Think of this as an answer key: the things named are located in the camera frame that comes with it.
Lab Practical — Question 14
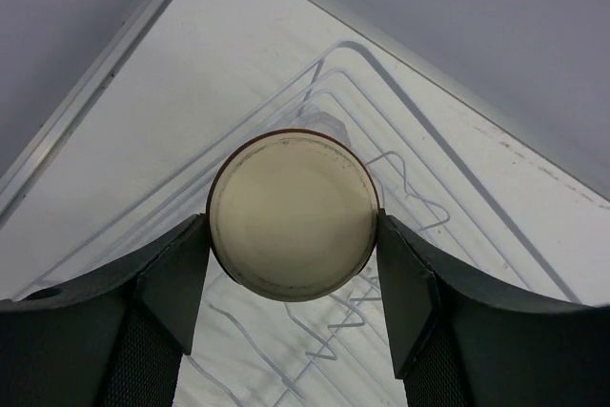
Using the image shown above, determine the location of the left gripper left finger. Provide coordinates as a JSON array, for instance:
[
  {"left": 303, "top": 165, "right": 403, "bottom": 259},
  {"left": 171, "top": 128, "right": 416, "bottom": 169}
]
[{"left": 1, "top": 214, "right": 210, "bottom": 406}]

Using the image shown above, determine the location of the cream ceramic cup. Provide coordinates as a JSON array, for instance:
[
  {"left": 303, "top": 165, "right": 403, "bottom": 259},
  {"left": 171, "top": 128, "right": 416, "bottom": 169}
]
[{"left": 206, "top": 129, "right": 380, "bottom": 302}]

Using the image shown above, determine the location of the white wire dish rack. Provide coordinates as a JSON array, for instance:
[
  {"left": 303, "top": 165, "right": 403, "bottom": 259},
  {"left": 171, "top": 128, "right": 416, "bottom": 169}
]
[{"left": 1, "top": 40, "right": 607, "bottom": 406}]

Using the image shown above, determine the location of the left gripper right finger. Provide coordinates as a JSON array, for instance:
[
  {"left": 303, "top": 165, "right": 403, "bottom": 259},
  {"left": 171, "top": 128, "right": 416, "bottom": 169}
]
[{"left": 376, "top": 214, "right": 609, "bottom": 406}]

